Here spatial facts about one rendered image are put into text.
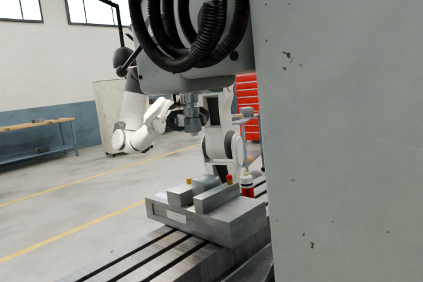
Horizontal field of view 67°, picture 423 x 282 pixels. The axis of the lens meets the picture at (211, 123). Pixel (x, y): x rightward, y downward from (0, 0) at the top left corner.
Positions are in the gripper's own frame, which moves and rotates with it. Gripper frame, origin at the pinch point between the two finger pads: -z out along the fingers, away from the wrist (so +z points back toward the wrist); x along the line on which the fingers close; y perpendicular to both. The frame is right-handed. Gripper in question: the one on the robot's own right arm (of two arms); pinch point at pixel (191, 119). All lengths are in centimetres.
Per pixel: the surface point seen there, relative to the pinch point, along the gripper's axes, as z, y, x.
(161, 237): 1.7, 31.0, -11.9
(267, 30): -45.9, -15.5, -3.8
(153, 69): -3.7, -13.8, -9.2
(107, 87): 607, -13, 23
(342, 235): -53, 9, -1
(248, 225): -13.0, 26.7, 7.3
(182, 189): 3.0, 19.4, -4.0
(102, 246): 205, 127, -30
